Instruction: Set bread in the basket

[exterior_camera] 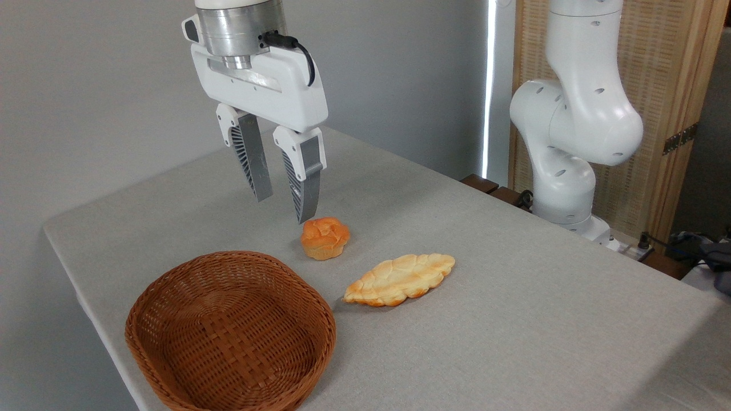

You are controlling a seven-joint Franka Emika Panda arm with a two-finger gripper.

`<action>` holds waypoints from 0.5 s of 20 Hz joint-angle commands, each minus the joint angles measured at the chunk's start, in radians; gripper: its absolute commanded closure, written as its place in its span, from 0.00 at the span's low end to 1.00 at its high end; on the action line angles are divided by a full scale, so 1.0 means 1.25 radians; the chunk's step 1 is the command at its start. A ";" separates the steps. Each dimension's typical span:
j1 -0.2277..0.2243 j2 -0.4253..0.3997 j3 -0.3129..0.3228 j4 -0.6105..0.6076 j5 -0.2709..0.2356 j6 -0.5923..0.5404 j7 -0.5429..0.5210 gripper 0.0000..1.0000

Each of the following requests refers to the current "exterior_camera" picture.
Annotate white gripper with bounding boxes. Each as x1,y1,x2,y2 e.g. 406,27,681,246
190,43,330,224

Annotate round orange bread bun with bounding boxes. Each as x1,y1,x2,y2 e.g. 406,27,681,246
300,217,351,261

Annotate flat braided bread loaf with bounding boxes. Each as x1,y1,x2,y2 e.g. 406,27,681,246
343,253,456,308

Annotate brown wicker basket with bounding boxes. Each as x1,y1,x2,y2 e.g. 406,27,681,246
124,251,337,411

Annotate dark wooden block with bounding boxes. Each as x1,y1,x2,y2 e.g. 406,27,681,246
490,186,524,207
460,174,500,195

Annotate grey tablecloth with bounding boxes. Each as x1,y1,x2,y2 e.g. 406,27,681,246
43,123,731,411

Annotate white power strip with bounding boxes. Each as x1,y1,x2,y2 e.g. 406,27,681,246
605,237,654,262

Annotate wooden framed bamboo screen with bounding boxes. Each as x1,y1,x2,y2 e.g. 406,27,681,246
508,0,730,243

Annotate metal screen hinge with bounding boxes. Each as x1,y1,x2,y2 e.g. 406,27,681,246
662,123,698,156

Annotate dark grey bag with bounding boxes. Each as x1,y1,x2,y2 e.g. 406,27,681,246
698,239,731,296

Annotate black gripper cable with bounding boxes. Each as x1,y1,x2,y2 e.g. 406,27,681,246
262,31,316,87

